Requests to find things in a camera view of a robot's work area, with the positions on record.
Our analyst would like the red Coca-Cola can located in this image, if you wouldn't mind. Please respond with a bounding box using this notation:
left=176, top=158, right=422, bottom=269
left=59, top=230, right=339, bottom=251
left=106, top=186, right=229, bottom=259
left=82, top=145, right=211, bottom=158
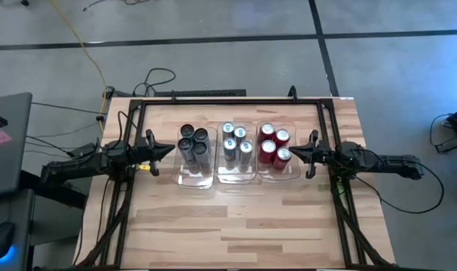
left=272, top=147, right=293, bottom=171
left=258, top=139, right=277, bottom=165
left=257, top=122, right=276, bottom=144
left=274, top=128, right=291, bottom=148

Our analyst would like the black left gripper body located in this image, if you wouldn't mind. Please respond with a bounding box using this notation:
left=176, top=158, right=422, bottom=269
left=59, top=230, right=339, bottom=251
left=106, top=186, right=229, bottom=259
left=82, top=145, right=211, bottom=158
left=132, top=129, right=161, bottom=177

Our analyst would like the clear plastic bin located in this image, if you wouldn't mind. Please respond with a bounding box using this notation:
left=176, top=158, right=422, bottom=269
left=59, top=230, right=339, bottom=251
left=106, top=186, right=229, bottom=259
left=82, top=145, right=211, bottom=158
left=215, top=120, right=258, bottom=185
left=170, top=124, right=218, bottom=190
left=254, top=120, right=302, bottom=184

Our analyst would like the dark grey desk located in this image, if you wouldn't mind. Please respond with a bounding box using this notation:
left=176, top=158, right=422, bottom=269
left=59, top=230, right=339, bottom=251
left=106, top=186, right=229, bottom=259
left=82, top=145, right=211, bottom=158
left=0, top=171, right=88, bottom=271

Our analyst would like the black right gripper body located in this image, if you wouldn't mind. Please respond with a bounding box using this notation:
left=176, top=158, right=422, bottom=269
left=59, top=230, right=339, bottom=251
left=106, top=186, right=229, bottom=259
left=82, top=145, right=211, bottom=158
left=305, top=129, right=341, bottom=180

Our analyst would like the black computer mouse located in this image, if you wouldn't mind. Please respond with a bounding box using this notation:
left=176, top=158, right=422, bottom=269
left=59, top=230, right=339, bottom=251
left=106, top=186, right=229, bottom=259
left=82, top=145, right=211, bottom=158
left=0, top=221, right=17, bottom=260

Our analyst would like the long black bar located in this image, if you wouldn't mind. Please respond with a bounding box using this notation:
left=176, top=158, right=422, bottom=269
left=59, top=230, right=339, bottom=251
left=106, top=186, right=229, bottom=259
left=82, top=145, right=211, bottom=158
left=154, top=89, right=248, bottom=97

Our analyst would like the long yellow cable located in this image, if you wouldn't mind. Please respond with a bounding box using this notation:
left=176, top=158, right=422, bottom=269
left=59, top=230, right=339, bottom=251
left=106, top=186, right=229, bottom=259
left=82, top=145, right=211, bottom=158
left=49, top=0, right=109, bottom=114

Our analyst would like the black aluminium table frame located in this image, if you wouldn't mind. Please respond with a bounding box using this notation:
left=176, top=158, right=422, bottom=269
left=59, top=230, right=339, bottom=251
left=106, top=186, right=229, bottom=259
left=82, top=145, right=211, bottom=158
left=77, top=96, right=397, bottom=271

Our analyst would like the tall grey can blue band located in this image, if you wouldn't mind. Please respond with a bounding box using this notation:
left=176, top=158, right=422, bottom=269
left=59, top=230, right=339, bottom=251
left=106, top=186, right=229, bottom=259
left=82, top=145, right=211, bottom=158
left=180, top=123, right=196, bottom=141
left=177, top=137, right=198, bottom=175
left=193, top=127, right=211, bottom=146
left=192, top=141, right=213, bottom=176

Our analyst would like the black looped cable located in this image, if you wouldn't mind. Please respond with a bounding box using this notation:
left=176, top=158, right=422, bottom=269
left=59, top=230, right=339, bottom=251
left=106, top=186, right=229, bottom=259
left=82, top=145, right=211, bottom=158
left=132, top=67, right=177, bottom=98

